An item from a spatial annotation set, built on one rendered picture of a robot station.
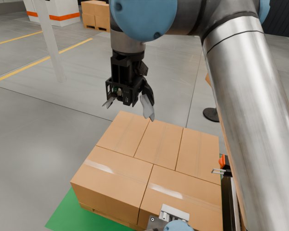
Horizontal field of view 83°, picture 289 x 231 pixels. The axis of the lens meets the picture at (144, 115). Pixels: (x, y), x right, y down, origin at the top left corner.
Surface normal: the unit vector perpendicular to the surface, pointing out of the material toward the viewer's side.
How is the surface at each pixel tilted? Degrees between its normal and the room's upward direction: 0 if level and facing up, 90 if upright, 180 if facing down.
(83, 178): 0
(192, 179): 0
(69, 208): 0
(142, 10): 90
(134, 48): 90
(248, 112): 54
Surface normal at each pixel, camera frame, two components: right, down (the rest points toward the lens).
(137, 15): 0.19, 0.65
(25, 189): 0.07, -0.76
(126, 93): -0.33, 0.59
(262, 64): 0.09, -0.26
